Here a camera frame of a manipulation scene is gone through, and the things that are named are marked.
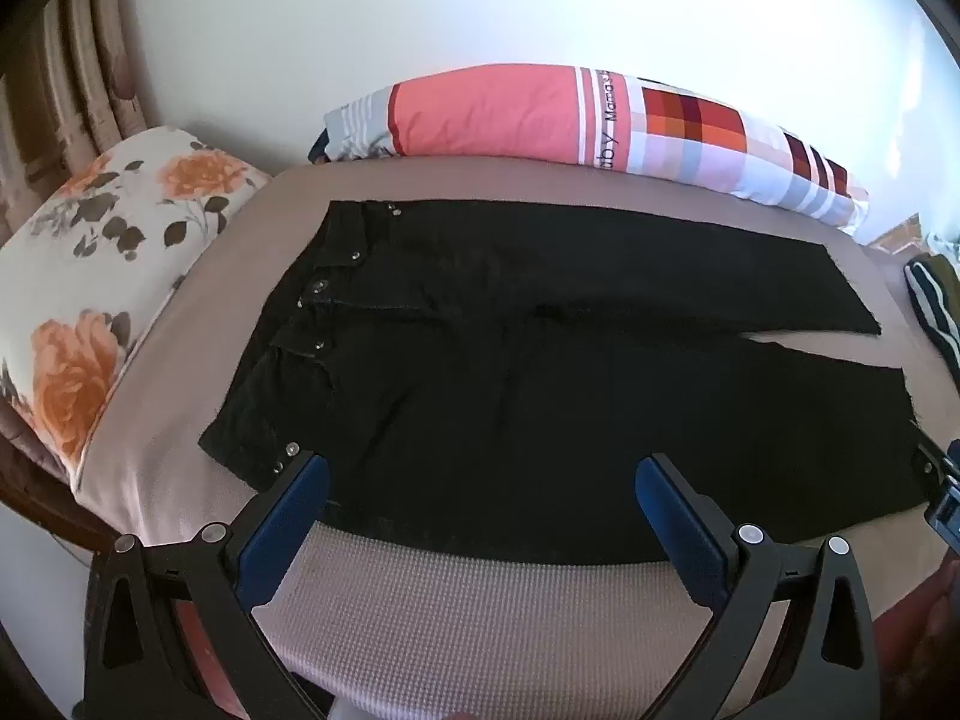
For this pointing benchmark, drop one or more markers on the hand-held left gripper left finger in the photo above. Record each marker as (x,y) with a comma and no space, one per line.
(289,514)

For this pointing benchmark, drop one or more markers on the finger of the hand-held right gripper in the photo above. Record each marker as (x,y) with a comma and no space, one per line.
(930,461)

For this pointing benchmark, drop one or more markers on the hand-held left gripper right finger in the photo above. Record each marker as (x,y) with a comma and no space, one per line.
(675,521)

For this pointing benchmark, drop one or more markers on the black pants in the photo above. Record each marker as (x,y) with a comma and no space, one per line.
(525,390)

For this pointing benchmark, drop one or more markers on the dark striped cloth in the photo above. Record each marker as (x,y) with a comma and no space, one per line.
(937,300)

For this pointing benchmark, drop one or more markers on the beige waffle bed cover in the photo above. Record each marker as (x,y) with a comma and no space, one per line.
(465,615)

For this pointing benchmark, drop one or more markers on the orange patterned cloth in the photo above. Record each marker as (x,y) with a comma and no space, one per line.
(900,234)

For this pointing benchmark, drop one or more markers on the floral pillow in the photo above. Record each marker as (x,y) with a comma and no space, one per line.
(112,255)

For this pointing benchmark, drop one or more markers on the long pink checked pillow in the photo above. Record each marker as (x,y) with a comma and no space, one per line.
(487,112)

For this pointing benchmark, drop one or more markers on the brown patterned curtain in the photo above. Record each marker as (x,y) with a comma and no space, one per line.
(75,75)

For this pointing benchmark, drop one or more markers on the dark wooden bed frame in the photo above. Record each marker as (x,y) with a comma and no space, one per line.
(45,487)

